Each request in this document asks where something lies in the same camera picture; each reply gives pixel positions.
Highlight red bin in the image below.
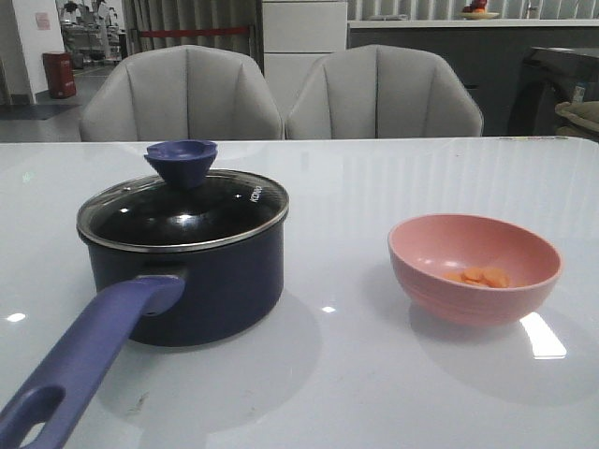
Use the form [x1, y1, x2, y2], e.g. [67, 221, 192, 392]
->
[42, 51, 77, 99]

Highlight orange ham slices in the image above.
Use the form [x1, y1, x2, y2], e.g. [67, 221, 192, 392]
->
[443, 267, 510, 288]

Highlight dark grey appliance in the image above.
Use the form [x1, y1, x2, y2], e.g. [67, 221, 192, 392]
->
[506, 47, 598, 136]

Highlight left grey upholstered chair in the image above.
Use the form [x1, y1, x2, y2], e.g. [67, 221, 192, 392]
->
[79, 45, 284, 142]

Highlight white cabinet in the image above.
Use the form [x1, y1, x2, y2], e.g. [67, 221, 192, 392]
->
[261, 1, 347, 115]

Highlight dark blue saucepan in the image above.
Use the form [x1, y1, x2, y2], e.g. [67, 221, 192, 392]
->
[1, 220, 285, 448]

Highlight grey counter white top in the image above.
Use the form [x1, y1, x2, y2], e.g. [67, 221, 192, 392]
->
[346, 18, 599, 137]

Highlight red barrier tape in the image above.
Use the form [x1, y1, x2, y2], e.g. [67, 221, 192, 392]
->
[138, 26, 252, 38]

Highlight right grey upholstered chair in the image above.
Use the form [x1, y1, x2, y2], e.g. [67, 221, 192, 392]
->
[285, 45, 484, 140]

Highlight glass lid blue knob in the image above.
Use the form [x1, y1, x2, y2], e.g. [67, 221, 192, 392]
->
[77, 139, 289, 253]

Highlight fruit plate on counter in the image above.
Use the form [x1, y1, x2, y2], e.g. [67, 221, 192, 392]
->
[460, 0, 500, 20]

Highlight grey curtain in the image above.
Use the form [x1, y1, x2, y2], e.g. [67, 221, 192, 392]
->
[123, 1, 262, 63]

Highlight pink plastic bowl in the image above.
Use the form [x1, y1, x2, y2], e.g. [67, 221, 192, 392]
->
[387, 213, 562, 326]

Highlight beige cushion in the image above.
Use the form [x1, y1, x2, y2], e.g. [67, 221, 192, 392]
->
[555, 101, 599, 142]

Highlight grey upholstered chair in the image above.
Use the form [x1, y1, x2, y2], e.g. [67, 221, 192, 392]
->
[79, 45, 284, 142]
[285, 45, 484, 140]

